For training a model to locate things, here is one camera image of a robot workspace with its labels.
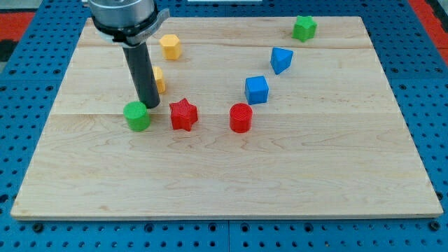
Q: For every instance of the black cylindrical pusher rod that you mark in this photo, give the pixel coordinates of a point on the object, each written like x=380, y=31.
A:
x=140, y=67

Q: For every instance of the yellow heart block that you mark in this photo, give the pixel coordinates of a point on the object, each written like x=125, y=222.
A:
x=159, y=79

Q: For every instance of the yellow hexagon block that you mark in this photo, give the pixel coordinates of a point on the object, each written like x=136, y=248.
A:
x=171, y=46

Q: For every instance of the green cylinder block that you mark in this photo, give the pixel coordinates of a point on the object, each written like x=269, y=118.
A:
x=136, y=116

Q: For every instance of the red star block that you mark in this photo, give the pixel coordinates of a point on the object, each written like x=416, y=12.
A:
x=183, y=115

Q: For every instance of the red cylinder block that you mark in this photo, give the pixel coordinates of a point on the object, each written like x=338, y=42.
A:
x=240, y=118

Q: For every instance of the blue cube block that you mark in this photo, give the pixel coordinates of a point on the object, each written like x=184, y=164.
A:
x=256, y=90

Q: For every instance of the blue triangle block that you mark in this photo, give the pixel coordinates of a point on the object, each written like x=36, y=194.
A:
x=280, y=59

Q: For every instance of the wooden board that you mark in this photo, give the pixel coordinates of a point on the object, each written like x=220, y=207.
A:
x=329, y=143

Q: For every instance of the green star block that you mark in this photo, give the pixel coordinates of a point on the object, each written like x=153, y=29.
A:
x=304, y=28

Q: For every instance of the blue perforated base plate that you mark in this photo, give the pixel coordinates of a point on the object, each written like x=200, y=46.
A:
x=410, y=38

